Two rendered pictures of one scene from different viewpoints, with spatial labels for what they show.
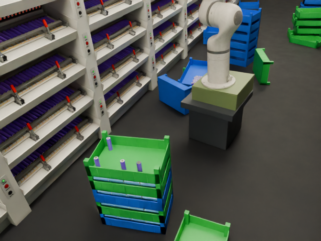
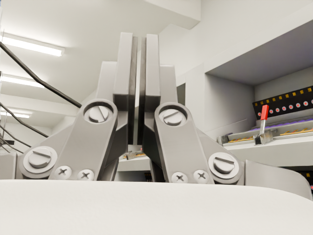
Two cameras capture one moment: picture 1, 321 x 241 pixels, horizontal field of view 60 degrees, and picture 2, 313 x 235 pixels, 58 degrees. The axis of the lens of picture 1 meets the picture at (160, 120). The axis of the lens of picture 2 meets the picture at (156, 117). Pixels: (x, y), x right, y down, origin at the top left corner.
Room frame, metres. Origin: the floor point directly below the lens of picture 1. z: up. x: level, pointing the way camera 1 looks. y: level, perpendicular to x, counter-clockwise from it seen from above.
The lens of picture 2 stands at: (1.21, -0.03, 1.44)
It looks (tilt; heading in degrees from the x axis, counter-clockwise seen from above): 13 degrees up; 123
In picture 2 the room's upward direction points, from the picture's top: 2 degrees clockwise
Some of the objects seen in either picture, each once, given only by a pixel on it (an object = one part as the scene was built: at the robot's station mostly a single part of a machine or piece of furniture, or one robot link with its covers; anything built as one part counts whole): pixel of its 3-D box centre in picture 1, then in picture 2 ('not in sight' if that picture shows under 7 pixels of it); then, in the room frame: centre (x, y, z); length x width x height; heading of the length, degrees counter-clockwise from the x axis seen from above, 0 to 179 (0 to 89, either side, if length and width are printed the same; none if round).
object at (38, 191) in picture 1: (120, 103); not in sight; (1.85, 0.30, 0.03); 2.19 x 0.16 x 0.05; 151
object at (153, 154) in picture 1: (129, 155); not in sight; (0.86, 0.14, 0.36); 0.30 x 0.20 x 0.08; 75
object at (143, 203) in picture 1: (133, 182); not in sight; (0.86, 0.14, 0.20); 0.30 x 0.20 x 0.08; 75
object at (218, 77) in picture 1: (218, 66); not in sight; (1.41, -0.34, 0.47); 0.19 x 0.19 x 0.18
